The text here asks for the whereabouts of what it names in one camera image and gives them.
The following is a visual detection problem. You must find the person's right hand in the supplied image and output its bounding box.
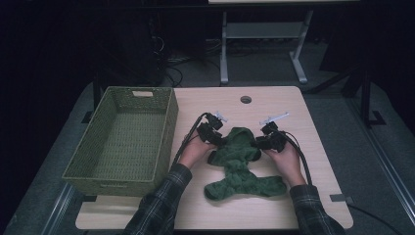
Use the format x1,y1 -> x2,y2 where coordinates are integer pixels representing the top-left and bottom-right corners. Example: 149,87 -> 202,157
262,138 -> 308,189

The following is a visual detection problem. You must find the tangle of floor cables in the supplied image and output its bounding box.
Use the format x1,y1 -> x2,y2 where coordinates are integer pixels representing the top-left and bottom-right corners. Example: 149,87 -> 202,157
149,34 -> 223,88

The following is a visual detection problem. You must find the black table leg post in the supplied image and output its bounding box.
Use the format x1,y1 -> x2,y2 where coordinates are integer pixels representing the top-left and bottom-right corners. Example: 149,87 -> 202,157
80,72 -> 103,125

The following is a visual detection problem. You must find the person's left hand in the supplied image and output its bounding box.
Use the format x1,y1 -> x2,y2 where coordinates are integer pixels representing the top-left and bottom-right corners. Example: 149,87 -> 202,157
177,129 -> 217,170

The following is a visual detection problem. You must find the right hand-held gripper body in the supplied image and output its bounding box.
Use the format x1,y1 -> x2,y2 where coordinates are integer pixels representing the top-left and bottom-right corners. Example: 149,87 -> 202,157
258,111 -> 291,154

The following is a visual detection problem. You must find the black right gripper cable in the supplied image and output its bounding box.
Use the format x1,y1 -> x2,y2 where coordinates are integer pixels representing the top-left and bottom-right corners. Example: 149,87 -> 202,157
281,130 -> 405,235

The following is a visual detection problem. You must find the green woven basket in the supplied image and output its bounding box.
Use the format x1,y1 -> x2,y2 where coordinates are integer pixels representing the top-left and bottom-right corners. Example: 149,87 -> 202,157
62,85 -> 180,198

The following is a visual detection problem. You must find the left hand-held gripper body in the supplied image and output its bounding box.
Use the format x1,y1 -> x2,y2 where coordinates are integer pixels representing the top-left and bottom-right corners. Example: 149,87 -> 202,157
196,111 -> 229,147

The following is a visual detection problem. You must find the metal floor rail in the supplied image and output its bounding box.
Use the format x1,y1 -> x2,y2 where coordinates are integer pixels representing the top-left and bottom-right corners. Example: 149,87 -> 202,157
40,181 -> 78,235
345,96 -> 415,227

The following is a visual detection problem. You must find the green fluffy garment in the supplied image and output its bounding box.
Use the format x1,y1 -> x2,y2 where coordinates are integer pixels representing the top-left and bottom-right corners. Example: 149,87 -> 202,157
203,126 -> 289,202

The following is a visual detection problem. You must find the grey tape strip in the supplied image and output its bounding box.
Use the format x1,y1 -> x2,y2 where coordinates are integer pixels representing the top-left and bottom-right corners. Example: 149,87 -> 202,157
329,193 -> 354,206

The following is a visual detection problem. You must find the black metal stand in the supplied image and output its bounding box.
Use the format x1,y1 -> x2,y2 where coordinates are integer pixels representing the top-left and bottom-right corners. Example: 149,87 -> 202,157
306,63 -> 388,129

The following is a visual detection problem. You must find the grey metal table frame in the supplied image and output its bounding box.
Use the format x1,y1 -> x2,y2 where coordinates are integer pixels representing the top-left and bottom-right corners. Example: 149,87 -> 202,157
219,9 -> 315,86

